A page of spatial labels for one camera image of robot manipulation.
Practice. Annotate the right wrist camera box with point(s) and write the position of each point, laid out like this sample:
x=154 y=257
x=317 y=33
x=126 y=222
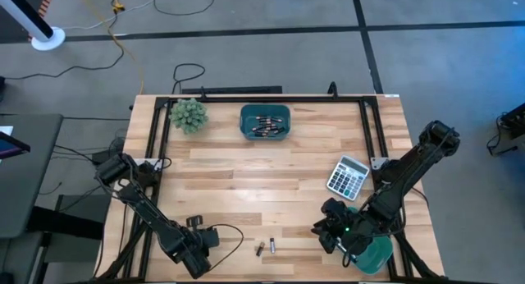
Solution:
x=334 y=208

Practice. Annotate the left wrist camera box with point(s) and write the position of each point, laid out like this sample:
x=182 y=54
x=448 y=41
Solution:
x=209 y=237

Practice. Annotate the black aluminium table frame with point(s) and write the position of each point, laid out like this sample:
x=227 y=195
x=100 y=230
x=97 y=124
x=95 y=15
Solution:
x=307 y=99

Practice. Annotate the black white pole round base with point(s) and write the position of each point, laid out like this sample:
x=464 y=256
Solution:
x=48 y=39

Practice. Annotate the dark blue-teal plastic bin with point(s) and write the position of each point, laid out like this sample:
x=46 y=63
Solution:
x=246 y=111

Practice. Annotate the black desk base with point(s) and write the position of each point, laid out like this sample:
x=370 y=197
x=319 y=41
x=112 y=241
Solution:
x=65 y=222

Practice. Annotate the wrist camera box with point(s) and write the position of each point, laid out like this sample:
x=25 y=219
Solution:
x=334 y=208
x=209 y=237

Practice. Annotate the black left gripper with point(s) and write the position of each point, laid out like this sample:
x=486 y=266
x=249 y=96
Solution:
x=190 y=255

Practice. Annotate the white grey desk calculator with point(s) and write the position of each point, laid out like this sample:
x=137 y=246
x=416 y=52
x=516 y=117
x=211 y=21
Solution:
x=348 y=178

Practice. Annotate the light green-teal plastic bin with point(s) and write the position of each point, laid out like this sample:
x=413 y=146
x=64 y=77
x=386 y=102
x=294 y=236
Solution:
x=377 y=255

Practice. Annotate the grey desk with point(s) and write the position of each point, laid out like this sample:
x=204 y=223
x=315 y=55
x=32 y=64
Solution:
x=33 y=185

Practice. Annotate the green potted plant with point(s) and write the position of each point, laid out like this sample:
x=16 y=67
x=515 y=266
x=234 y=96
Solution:
x=188 y=115

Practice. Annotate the yellow plug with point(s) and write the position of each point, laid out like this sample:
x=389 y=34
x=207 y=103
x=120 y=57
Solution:
x=118 y=7

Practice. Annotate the dark tablet screen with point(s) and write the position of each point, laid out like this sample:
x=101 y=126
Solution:
x=10 y=146

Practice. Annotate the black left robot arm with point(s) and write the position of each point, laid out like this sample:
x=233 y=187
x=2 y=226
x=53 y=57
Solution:
x=143 y=212

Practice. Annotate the black equipment box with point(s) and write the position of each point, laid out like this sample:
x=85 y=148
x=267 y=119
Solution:
x=514 y=120

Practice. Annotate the black power supply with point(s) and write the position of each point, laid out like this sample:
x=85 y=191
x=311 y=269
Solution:
x=104 y=154

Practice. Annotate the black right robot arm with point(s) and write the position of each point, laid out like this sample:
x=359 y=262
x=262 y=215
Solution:
x=406 y=173

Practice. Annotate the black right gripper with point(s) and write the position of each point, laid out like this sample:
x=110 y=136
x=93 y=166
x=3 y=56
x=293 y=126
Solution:
x=350 y=234

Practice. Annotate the silver black Energizer battery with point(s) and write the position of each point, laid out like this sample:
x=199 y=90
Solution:
x=272 y=245

